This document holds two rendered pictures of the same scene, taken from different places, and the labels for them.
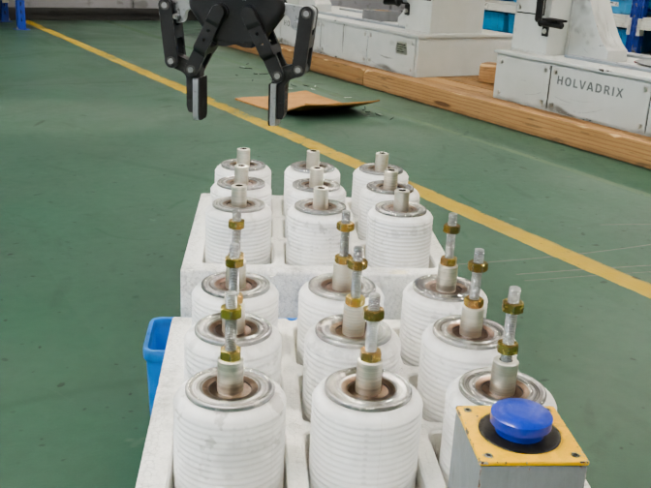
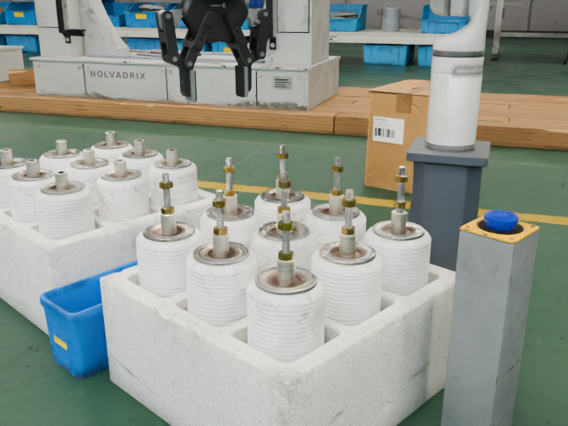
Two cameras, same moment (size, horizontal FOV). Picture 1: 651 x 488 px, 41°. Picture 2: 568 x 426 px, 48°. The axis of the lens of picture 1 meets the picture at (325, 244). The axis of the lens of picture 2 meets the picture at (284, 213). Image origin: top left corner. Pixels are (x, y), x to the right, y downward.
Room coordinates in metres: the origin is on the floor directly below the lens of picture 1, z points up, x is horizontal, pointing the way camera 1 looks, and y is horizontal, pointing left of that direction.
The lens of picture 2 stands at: (0.12, 0.53, 0.58)
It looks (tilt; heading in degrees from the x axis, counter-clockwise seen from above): 19 degrees down; 320
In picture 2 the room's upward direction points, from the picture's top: straight up
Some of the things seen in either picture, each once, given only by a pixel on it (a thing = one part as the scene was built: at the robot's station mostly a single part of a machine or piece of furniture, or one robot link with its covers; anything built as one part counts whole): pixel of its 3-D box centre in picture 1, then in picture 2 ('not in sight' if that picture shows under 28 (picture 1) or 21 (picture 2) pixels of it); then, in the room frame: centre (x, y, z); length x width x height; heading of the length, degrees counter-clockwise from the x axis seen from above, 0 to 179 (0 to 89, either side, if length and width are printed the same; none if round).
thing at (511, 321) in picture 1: (510, 328); (401, 192); (0.68, -0.16, 0.31); 0.01 x 0.01 x 0.08
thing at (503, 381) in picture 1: (504, 377); (398, 222); (0.68, -0.16, 0.26); 0.02 x 0.02 x 0.03
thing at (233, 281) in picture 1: (233, 281); (220, 217); (0.77, 0.09, 0.30); 0.01 x 0.01 x 0.08
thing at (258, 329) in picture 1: (232, 329); (221, 253); (0.77, 0.09, 0.25); 0.08 x 0.08 x 0.01
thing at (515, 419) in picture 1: (520, 424); (500, 222); (0.50, -0.13, 0.32); 0.04 x 0.04 x 0.02
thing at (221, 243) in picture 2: (233, 318); (221, 244); (0.77, 0.09, 0.26); 0.02 x 0.02 x 0.03
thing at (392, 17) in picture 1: (385, 15); not in sight; (4.58, -0.24, 0.29); 0.26 x 0.20 x 0.05; 31
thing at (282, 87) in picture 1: (290, 90); (250, 69); (0.77, 0.04, 0.49); 0.03 x 0.01 x 0.05; 81
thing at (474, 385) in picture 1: (502, 390); (398, 231); (0.68, -0.16, 0.25); 0.08 x 0.08 x 0.01
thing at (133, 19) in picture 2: not in sight; (154, 14); (5.70, -2.62, 0.36); 0.50 x 0.38 x 0.21; 121
